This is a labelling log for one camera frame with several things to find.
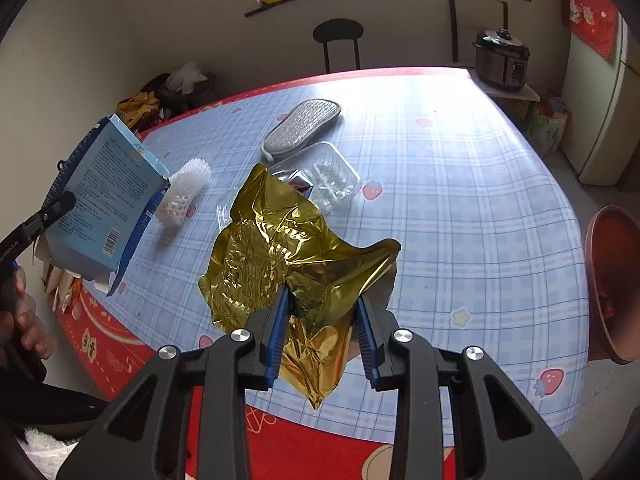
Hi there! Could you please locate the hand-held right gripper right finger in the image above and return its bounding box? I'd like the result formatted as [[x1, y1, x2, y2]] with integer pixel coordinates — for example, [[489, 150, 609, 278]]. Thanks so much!
[[354, 296, 583, 480]]

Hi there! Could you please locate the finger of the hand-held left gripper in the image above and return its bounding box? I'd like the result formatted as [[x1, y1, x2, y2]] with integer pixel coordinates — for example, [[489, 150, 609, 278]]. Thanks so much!
[[0, 191, 77, 267]]

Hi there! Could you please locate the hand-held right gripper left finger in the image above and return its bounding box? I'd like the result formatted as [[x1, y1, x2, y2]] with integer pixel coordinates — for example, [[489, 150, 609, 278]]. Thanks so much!
[[56, 287, 296, 480]]

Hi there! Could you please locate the blue cardboard box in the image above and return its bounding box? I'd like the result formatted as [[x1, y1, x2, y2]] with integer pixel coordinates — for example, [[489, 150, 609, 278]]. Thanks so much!
[[39, 114, 172, 297]]

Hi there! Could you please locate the gold foil wrapper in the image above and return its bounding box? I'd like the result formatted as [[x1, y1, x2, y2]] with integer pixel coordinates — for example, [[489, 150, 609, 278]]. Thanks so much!
[[199, 162, 402, 410]]

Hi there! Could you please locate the brown plastic bucket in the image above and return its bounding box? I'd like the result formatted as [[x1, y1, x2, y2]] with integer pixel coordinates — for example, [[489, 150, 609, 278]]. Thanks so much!
[[582, 205, 640, 365]]

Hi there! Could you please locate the person's left forearm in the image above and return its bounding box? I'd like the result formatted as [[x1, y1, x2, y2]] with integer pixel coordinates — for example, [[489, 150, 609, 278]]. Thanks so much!
[[0, 360, 108, 428]]

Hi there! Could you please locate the person's left hand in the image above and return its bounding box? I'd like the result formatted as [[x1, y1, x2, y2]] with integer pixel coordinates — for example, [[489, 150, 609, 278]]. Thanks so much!
[[11, 267, 58, 361]]

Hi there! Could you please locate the white foam fruit net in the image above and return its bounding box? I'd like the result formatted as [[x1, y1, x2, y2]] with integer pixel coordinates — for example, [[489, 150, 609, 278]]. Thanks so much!
[[155, 158, 212, 231]]

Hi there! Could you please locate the yellow bag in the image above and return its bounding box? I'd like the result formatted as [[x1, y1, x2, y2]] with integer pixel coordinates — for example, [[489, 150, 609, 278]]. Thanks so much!
[[116, 91, 162, 126]]

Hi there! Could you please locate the clear plastic tray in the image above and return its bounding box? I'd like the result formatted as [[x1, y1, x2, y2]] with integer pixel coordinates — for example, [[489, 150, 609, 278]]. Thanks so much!
[[272, 141, 362, 213]]

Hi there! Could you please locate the blue plaid tablecloth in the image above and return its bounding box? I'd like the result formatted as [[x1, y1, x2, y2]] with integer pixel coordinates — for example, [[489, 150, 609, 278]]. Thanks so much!
[[82, 69, 591, 441]]

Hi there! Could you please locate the black bin with white bag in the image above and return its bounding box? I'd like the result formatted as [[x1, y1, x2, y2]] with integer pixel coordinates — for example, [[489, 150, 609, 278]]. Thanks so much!
[[159, 62, 217, 113]]

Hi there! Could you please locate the colourful gift bag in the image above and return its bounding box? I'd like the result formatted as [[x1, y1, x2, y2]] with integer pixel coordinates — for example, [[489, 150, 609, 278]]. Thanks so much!
[[529, 97, 571, 157]]

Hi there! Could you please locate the small white table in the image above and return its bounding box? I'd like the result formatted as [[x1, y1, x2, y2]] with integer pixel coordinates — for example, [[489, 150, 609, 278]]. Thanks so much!
[[467, 66, 542, 126]]

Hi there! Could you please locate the electric pressure cooker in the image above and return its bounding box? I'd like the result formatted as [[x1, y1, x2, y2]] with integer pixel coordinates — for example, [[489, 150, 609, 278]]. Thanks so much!
[[472, 27, 531, 93]]

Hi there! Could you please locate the cream refrigerator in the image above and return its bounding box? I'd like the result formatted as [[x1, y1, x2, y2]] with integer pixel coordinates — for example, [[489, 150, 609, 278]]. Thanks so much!
[[559, 0, 640, 187]]

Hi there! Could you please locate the dark wooden chair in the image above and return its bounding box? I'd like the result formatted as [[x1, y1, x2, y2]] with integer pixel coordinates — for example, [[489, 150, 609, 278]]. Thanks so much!
[[447, 0, 510, 68]]

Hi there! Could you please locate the red printed hanging cloth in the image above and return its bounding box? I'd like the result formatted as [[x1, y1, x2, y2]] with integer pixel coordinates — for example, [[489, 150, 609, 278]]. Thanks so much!
[[557, 0, 621, 60]]

